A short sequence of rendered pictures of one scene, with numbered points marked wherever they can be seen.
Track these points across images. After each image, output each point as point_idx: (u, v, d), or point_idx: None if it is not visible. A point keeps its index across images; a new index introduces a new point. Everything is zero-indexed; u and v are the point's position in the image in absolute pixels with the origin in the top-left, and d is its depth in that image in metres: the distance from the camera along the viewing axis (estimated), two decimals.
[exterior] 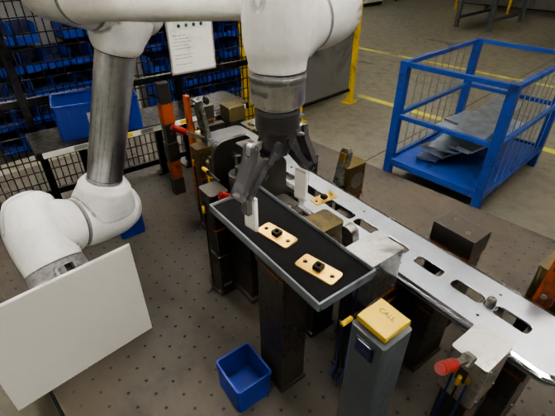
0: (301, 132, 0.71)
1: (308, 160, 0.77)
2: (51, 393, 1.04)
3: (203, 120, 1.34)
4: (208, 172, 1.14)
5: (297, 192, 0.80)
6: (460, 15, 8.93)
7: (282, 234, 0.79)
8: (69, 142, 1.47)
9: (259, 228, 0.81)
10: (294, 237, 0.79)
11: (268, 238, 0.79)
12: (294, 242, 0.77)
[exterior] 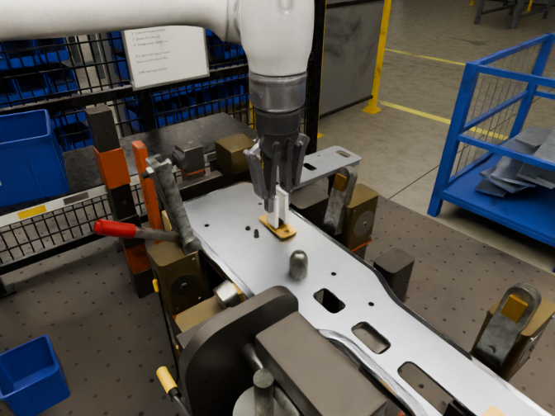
0: (301, 141, 0.70)
1: (289, 182, 0.74)
2: None
3: (173, 205, 0.59)
4: (174, 400, 0.39)
5: (279, 214, 0.78)
6: (481, 11, 8.17)
7: (282, 224, 0.78)
8: None
9: (262, 216, 0.80)
10: (294, 228, 0.77)
11: (268, 226, 0.77)
12: (293, 233, 0.75)
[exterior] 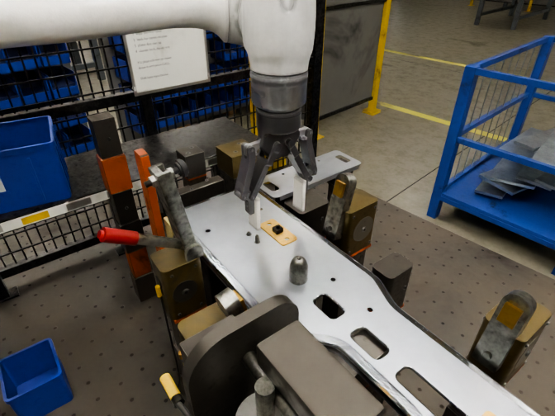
0: (304, 136, 0.70)
1: (307, 170, 0.76)
2: None
3: (176, 212, 0.60)
4: (177, 406, 0.40)
5: (296, 201, 0.79)
6: (481, 12, 8.19)
7: (282, 232, 0.79)
8: None
9: (263, 224, 0.81)
10: (294, 235, 0.78)
11: (268, 234, 0.79)
12: (293, 240, 0.77)
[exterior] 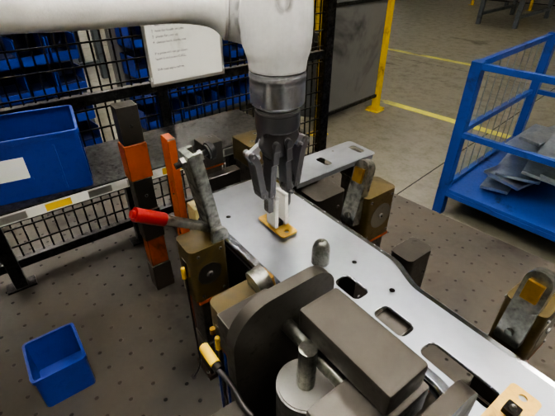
0: (300, 141, 0.70)
1: (289, 182, 0.74)
2: None
3: (203, 194, 0.61)
4: (218, 373, 0.42)
5: (279, 214, 0.78)
6: (483, 11, 8.20)
7: (282, 224, 0.78)
8: None
9: (262, 216, 0.80)
10: (294, 228, 0.77)
11: (268, 226, 0.77)
12: (293, 233, 0.75)
